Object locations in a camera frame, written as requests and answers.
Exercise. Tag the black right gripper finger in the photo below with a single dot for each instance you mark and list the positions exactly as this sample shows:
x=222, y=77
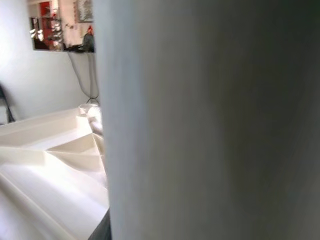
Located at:
x=105, y=230

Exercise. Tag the white plastic table top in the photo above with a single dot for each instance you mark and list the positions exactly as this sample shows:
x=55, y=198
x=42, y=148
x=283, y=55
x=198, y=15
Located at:
x=50, y=187

